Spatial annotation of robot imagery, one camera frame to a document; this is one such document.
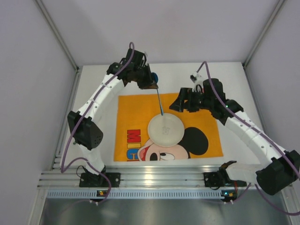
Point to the cream round plate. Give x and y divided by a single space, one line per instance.
166 130

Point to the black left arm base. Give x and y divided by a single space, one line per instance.
90 180

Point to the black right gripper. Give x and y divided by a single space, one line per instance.
188 100

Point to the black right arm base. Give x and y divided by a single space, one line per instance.
220 178

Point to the blue spoon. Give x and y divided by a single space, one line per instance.
158 93

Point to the orange Mickey Mouse placemat cloth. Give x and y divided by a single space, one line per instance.
201 138

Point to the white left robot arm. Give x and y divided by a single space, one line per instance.
83 124

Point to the perforated grey cable duct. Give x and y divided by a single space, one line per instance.
140 194

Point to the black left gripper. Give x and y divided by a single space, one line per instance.
145 78

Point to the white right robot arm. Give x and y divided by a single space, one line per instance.
277 169

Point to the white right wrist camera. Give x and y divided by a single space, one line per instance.
197 81

